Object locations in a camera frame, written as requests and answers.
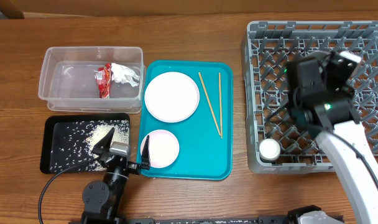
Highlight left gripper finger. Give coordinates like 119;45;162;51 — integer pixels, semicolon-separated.
141;135;150;170
92;127;115;152

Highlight small pink bowl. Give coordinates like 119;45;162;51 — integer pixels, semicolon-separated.
148;129;180;168

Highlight rice grains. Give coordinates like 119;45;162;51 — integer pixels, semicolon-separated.
47;119;129;173

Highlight red snack wrapper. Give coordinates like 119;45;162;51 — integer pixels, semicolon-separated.
94;63;111;98

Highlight large pink plate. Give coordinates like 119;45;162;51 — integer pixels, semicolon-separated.
144;72;200;123

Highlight white tissue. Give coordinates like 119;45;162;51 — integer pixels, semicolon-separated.
111;63;140;87

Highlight white cup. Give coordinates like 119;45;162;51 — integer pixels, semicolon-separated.
259;138;280;161

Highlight wooden chopstick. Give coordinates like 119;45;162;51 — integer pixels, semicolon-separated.
218;72;223;139
198;72;222;139

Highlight grey bowl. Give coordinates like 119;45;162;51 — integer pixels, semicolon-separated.
303;50;331;62

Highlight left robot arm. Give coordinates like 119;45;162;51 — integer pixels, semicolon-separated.
81;128;150;224

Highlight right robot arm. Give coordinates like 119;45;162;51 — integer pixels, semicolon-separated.
285;51;378;223

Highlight grey dishwasher rack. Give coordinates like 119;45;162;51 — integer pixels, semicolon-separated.
242;21;378;174

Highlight black plastic tray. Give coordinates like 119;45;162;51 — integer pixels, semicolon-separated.
40;113;130;174

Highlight teal serving tray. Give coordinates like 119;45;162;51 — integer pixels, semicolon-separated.
137;60;233;180

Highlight clear plastic bin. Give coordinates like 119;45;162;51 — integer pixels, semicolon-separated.
38;46;146;113

